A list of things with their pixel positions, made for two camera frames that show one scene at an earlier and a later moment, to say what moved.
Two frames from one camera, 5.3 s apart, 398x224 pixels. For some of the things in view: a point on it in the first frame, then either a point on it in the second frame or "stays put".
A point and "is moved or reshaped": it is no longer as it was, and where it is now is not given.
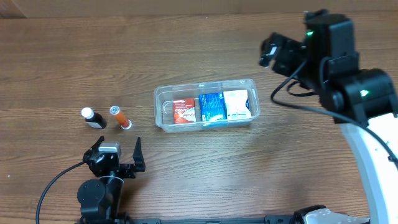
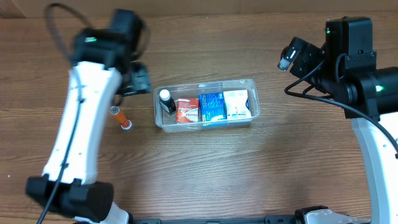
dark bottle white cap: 94,119 is moved or reshaped
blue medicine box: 212,107 stays put
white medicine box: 236,104 stays put
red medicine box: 184,110 is moved or reshaped
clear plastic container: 206,105 stays put
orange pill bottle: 125,124 stays put
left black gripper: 139,160 → 138,83
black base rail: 267,219 stays put
